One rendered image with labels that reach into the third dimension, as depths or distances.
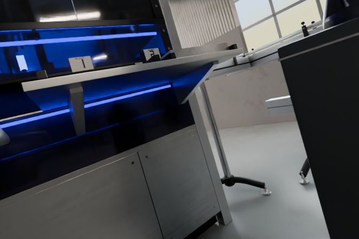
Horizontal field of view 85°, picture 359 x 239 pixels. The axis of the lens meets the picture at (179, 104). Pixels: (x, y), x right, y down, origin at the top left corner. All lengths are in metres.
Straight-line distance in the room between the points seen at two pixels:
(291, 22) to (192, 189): 2.56
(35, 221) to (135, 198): 0.36
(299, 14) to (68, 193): 2.99
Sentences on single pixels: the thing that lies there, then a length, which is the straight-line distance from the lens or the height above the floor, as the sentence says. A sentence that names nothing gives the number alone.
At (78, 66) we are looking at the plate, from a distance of 0.94.
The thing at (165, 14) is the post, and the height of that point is 1.23.
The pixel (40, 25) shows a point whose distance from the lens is 1.00.
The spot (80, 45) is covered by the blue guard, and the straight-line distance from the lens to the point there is 0.98.
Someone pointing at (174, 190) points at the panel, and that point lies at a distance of 1.06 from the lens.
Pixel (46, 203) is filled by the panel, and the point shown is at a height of 0.53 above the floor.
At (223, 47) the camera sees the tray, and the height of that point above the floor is 0.90.
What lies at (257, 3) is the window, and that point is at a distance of 3.32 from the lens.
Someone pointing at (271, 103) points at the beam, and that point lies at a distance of 1.70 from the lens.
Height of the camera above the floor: 0.75
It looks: 1 degrees down
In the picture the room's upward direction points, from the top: 16 degrees counter-clockwise
